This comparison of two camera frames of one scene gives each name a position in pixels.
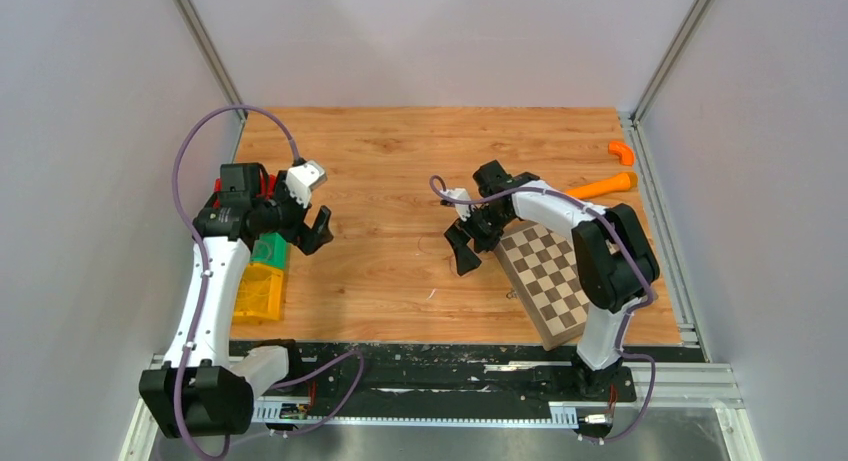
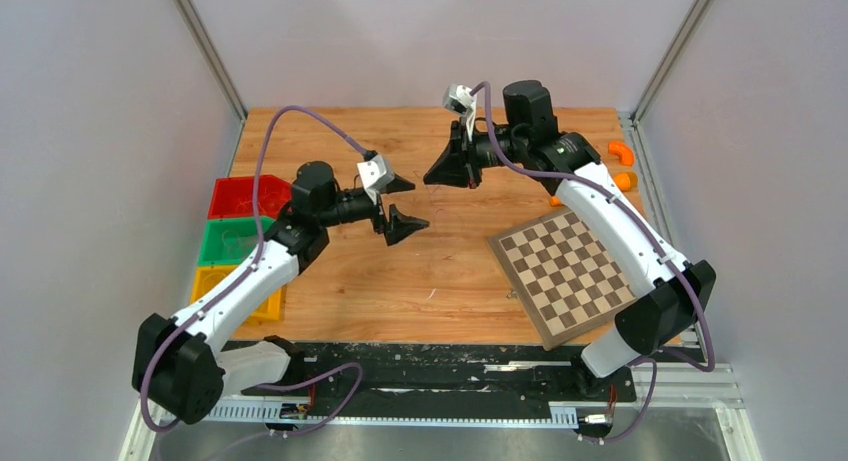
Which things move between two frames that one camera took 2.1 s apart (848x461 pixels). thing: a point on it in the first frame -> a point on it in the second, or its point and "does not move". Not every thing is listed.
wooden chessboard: x=540 y=263 does not move
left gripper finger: x=323 y=222 -> x=398 y=184
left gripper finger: x=309 y=240 -> x=400 y=226
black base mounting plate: x=479 y=372 does not move
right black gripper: x=466 y=259 -> x=450 y=169
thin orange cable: x=421 y=249 -> x=431 y=200
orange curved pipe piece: x=624 y=151 does not move
